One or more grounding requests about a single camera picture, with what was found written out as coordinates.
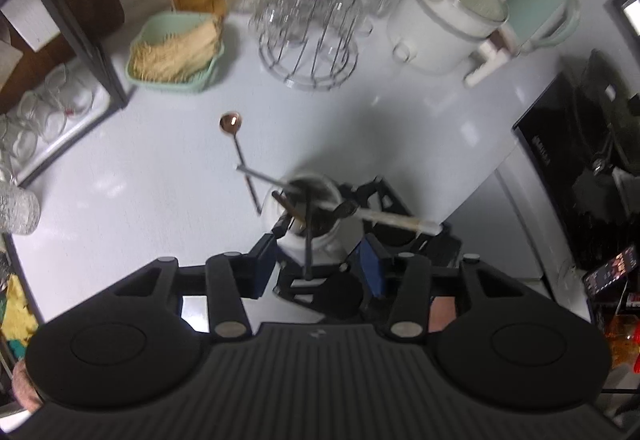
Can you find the crystal glass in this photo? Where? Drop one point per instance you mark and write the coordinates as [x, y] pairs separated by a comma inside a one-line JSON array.
[[275, 20]]

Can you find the green plastic basket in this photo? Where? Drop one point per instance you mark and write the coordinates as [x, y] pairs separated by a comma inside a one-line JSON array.
[[200, 86]]

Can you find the copper spoon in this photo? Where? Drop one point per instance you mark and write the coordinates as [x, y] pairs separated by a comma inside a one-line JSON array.
[[231, 123]]

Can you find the clear drinking glass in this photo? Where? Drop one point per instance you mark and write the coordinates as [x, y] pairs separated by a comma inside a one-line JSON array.
[[70, 90], [17, 145], [42, 118]]

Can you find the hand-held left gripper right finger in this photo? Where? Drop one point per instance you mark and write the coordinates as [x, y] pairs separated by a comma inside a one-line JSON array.
[[372, 267]]

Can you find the mint green kettle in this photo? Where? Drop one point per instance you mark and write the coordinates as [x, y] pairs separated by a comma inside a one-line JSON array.
[[540, 0]]

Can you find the crystal goblet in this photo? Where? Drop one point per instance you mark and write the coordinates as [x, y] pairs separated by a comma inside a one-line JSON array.
[[345, 10]]

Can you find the white electric cooker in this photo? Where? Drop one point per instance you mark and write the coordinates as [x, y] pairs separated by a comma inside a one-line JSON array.
[[435, 30]]

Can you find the white chopstick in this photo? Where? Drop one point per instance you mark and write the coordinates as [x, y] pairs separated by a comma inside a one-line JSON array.
[[400, 220]]

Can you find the black chopstick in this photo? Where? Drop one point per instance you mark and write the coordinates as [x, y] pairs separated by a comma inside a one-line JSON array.
[[260, 176], [308, 260]]

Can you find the yellow cloth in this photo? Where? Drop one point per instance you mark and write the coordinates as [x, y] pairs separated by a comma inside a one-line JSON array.
[[17, 315]]

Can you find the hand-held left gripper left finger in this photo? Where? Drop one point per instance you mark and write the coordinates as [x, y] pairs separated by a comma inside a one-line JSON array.
[[264, 267]]

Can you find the textured glass mug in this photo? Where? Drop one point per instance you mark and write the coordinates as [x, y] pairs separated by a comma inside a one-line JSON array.
[[17, 210]]

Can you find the pale thin noodle bundle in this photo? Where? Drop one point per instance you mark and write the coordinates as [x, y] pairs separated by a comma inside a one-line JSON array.
[[175, 55]]

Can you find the white tray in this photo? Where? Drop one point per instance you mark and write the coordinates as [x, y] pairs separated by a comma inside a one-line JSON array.
[[97, 113]]

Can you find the white ceramic jar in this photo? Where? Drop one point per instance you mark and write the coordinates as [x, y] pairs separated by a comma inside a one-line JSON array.
[[332, 245]]

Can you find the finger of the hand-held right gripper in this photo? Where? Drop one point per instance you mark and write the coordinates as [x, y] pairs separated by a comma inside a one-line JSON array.
[[287, 292], [377, 200]]

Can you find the black metal dish rack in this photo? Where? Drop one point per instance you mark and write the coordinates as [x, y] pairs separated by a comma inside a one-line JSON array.
[[95, 60]]

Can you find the black cooktop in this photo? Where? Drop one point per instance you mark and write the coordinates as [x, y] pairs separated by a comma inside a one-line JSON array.
[[550, 145]]

